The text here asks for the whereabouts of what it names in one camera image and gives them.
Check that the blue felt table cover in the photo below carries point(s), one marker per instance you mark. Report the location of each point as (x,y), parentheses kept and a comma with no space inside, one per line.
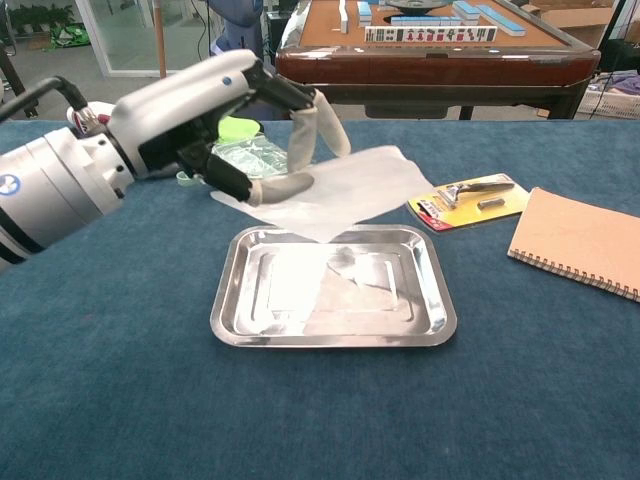
(320,410)

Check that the red and white bottle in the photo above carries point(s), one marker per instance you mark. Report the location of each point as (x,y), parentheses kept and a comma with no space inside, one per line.
(95,111)

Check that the black tripod stand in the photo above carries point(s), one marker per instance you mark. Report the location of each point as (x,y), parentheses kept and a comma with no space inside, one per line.
(12,70)

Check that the green microfiber cloth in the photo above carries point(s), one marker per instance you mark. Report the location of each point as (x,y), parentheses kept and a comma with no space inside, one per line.
(237,127)

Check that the tan spiral notebook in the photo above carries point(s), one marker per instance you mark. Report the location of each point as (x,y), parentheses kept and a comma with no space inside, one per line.
(580,235)

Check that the stainless steel tray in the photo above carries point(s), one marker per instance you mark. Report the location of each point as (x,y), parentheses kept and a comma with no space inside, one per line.
(340,295)

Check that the white paper sheet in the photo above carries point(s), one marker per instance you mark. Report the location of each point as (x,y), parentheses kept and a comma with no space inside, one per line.
(360,190)

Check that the face-up mahjong tile row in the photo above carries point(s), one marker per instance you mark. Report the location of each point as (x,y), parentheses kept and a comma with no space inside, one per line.
(430,34)

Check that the blue mahjong tile row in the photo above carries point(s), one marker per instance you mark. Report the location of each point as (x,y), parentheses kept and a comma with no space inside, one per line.
(425,20)
(502,21)
(466,9)

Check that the razor in yellow blister pack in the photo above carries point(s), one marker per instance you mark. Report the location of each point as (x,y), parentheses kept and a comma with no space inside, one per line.
(467,205)

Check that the upright wooden pole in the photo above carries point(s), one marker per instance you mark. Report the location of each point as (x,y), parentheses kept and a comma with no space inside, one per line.
(159,37)

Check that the brown mahjong table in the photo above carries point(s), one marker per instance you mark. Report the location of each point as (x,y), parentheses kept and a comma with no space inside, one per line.
(435,67)

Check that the blue machine base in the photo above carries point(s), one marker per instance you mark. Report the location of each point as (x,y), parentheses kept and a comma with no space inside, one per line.
(242,25)

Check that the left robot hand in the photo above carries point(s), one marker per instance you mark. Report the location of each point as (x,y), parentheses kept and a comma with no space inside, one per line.
(175,100)

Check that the white plastic basket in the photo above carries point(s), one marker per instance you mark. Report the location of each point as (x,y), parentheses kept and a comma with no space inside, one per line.
(610,102)

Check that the green bag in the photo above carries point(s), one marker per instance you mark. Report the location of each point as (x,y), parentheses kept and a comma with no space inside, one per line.
(67,36)

